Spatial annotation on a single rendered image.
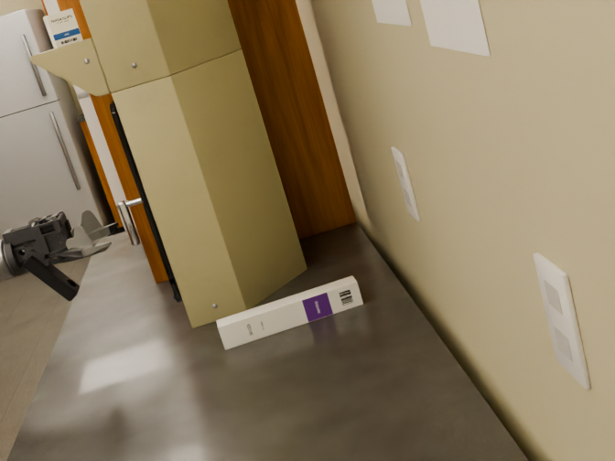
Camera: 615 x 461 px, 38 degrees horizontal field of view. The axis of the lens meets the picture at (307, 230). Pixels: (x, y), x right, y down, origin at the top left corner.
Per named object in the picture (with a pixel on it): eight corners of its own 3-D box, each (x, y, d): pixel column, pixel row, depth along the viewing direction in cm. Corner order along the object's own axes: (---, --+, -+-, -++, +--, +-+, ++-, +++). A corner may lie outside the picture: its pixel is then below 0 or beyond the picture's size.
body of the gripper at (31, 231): (60, 219, 164) (-3, 238, 163) (77, 261, 166) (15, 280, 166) (67, 209, 171) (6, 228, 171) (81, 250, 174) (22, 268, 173)
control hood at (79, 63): (125, 78, 189) (109, 32, 186) (111, 93, 158) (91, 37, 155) (73, 93, 188) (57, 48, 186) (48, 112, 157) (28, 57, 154)
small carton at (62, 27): (80, 41, 168) (69, 10, 166) (83, 40, 163) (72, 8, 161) (53, 48, 166) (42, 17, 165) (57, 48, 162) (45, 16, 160)
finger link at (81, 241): (91, 225, 159) (56, 230, 164) (102, 255, 160) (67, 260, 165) (102, 219, 161) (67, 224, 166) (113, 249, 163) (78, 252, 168)
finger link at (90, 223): (110, 201, 175) (70, 219, 170) (120, 229, 177) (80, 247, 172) (102, 201, 178) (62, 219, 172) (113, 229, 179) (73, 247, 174)
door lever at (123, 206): (157, 240, 170) (158, 236, 172) (142, 194, 167) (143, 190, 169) (131, 248, 169) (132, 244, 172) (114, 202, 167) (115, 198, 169)
